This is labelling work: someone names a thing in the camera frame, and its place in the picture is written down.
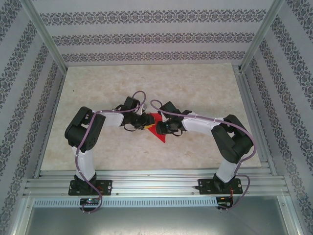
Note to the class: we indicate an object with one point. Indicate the red cloth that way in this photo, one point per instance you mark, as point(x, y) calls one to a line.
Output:
point(159, 135)

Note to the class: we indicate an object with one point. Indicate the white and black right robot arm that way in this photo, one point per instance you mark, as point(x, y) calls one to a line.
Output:
point(232, 142)

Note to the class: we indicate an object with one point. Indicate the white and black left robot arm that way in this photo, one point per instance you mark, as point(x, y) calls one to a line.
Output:
point(80, 132)

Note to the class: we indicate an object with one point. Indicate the aluminium mounting beam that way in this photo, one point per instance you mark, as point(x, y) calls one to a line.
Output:
point(156, 182)

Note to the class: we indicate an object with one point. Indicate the small circuit board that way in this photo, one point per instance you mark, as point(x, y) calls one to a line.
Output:
point(89, 201)
point(223, 199)

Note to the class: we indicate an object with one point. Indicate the grey metal panel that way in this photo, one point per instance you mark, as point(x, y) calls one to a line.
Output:
point(156, 220)

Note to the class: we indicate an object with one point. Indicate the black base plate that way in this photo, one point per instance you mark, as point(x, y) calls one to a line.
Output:
point(205, 186)
point(105, 186)

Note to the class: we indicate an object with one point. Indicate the aluminium table side rail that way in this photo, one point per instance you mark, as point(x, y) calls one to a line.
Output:
point(50, 122)
point(254, 122)

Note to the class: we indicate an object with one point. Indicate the aluminium frame post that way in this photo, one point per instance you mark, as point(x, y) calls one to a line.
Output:
point(261, 36)
point(45, 36)

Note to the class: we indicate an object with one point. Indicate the aluminium lower frame strut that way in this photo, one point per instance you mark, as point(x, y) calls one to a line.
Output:
point(23, 215)
point(291, 215)

